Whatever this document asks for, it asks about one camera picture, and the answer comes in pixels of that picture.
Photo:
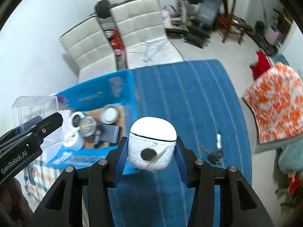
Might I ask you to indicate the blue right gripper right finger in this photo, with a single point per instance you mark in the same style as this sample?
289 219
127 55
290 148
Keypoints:
181 161

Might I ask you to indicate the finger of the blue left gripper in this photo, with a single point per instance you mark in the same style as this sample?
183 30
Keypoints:
28 124

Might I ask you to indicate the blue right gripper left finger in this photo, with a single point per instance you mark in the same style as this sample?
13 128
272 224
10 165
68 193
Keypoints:
121 154

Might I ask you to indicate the clear acrylic box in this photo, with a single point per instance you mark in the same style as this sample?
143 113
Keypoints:
27 107

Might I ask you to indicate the white earbuds case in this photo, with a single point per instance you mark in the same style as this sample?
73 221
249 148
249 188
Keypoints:
151 144

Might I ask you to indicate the silver metal can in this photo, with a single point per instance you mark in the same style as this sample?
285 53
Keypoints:
87 126

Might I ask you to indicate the white tape roll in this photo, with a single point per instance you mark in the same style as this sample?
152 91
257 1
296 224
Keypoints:
73 140

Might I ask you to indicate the grey external drive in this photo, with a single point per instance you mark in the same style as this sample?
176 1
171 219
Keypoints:
110 133

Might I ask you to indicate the black car key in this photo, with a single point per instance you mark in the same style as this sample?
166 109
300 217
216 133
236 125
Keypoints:
214 158

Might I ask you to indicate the plaid checkered cloth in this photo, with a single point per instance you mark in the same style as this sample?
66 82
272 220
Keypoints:
39 178

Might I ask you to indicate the blue cardboard box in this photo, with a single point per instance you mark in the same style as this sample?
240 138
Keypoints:
87 99

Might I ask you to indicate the blue striped tablecloth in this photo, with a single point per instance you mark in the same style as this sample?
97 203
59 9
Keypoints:
199 100

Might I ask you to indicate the white leather left sofa seat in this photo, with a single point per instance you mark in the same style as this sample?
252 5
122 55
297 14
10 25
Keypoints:
89 49

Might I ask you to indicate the white leather sofa seat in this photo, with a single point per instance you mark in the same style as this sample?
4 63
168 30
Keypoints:
141 20
89 49

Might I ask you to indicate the orange white floral cloth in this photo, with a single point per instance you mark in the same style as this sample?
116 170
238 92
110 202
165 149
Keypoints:
276 101

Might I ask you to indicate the red cloth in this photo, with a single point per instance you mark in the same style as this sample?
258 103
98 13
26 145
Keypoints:
261 66

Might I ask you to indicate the black weight bench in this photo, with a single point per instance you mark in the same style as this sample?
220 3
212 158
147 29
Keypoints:
202 24

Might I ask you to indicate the white leather right sofa seat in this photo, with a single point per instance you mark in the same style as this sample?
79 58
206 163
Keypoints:
141 20

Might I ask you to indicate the brown wooden chair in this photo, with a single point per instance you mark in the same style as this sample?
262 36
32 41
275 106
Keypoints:
231 23

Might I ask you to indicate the black barbell weight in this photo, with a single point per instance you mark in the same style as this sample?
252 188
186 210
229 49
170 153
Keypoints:
102 9

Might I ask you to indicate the pink storage box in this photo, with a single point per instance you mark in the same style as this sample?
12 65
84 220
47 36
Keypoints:
272 35

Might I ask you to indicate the silver metal keychain strip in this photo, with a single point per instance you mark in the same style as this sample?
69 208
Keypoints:
218 141

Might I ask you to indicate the wire clothes hangers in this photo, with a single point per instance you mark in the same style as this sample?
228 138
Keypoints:
151 49

